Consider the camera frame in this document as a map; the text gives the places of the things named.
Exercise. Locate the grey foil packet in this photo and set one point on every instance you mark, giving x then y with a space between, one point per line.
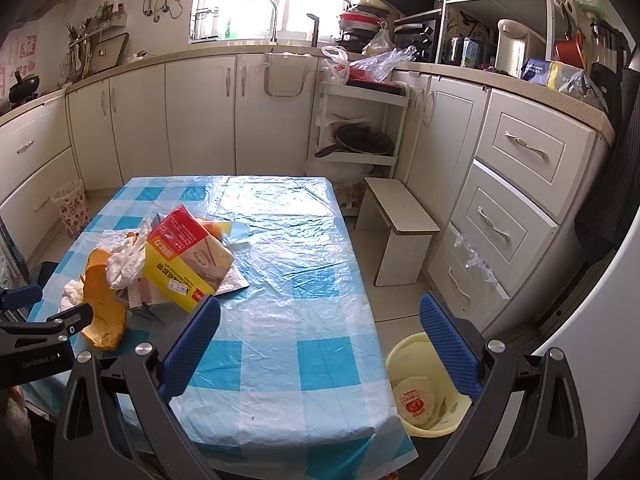
232 282

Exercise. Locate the white electric water pot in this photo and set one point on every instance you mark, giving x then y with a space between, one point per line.
511 50

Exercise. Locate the blue checked plastic tablecloth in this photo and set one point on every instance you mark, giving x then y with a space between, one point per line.
300 310

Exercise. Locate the white countertop shelf organiser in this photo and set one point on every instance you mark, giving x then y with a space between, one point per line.
500 7

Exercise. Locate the white plastic bag red print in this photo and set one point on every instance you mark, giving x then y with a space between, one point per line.
336 67

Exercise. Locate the patterned plastic wastebasket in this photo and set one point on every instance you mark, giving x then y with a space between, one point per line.
72 207

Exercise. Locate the round paper lid red label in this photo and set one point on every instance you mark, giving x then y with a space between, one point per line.
414 401

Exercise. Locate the clear plastic bag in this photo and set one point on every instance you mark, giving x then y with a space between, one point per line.
380 62

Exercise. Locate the stack of pots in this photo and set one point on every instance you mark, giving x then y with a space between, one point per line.
357 22

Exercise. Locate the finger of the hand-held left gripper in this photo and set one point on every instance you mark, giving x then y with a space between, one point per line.
20 296
70 319

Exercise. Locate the dark hanging cloth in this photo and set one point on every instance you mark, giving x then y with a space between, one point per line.
610 170

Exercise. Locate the red and yellow cardboard box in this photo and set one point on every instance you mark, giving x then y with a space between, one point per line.
185 255

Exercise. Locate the large orange fruit peel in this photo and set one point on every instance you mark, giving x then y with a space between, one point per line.
105 310

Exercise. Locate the wall utensil rack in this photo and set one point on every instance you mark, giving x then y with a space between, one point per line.
97 47

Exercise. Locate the white drawer cabinet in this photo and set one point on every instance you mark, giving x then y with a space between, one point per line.
525 160

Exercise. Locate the white wooden stool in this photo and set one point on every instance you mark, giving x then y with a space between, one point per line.
400 210

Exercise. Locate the light blue paper scrap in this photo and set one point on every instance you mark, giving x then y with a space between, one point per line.
239 232

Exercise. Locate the crumpled white plastic bag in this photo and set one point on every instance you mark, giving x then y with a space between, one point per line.
125 266

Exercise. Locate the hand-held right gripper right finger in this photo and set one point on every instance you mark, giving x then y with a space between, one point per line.
450 345

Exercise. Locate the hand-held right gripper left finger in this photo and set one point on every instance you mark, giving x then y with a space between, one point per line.
192 345

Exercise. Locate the clear bag orange contents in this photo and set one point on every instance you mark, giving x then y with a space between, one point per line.
347 195

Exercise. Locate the red cooking pot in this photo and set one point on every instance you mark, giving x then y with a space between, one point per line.
569 54

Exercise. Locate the white tissue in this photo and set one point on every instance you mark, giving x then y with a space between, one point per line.
74 292

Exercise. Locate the white corner shelf rack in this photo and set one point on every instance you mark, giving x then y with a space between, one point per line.
395 125

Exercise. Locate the chrome sink faucet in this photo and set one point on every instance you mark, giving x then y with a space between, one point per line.
272 15

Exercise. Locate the black wok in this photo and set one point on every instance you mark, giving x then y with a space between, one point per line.
22 91

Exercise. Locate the black frying pan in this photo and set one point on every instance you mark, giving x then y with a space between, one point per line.
362 141

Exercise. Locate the white refrigerator door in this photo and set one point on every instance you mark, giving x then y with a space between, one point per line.
600 360

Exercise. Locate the white kitchen base cabinets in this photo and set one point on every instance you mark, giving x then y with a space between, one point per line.
200 120

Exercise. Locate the clear plastic wrap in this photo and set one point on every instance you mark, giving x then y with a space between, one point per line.
475 260

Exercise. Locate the yellow food packet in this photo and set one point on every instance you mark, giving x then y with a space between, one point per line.
565 77

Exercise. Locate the pale yellow plastic bin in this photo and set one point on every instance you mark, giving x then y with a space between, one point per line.
415 355

